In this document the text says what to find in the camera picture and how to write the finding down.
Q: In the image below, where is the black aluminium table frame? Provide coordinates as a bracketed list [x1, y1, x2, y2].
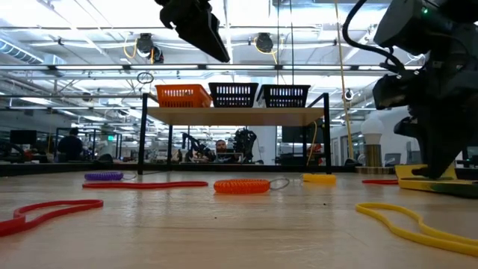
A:
[0, 161, 478, 180]

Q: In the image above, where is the yellow coil wrist keychain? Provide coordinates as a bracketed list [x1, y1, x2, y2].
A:
[300, 173, 338, 185]

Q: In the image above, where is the purple coil wrist keychain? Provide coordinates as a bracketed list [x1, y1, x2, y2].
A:
[84, 170, 138, 182]

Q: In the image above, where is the silver ceiling duct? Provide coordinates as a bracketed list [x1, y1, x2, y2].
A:
[0, 37, 49, 67]

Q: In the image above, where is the long yellow cable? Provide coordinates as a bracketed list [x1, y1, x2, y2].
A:
[334, 0, 355, 160]

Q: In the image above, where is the black plastic basket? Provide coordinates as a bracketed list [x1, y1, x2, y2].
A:
[256, 84, 311, 109]
[208, 81, 260, 109]

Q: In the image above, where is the red-orange coil wrist keychain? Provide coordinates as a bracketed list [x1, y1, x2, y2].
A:
[213, 177, 291, 195]

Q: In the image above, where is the red rubber band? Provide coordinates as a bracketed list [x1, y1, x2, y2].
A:
[81, 180, 209, 190]
[361, 179, 400, 186]
[0, 199, 105, 238]

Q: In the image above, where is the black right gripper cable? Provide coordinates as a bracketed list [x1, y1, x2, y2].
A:
[341, 0, 408, 74]

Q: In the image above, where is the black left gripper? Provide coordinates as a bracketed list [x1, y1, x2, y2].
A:
[155, 0, 232, 64]

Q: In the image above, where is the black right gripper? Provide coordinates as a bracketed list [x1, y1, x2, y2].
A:
[372, 44, 478, 179]

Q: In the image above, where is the ceiling cable reel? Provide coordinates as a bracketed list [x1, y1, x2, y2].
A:
[253, 32, 279, 63]
[122, 32, 165, 64]

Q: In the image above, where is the orange plastic basket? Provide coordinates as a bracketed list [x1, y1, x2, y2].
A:
[155, 84, 213, 109]

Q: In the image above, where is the black background monitor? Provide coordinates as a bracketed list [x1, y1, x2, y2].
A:
[9, 129, 38, 146]

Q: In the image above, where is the person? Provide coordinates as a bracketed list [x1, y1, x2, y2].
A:
[214, 139, 235, 164]
[56, 127, 85, 162]

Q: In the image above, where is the yellow rubber band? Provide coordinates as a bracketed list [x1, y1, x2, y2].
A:
[355, 202, 478, 258]

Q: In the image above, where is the hanging cable ring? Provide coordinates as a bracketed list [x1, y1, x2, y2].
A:
[136, 71, 155, 85]

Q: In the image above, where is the white bulb lamp wooden base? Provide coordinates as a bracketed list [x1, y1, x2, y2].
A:
[354, 117, 396, 175]

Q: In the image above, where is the yellow crayon box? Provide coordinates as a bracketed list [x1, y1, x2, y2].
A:
[394, 163, 478, 199]

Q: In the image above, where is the black background screen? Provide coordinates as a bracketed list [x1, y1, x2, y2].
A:
[282, 125, 313, 145]

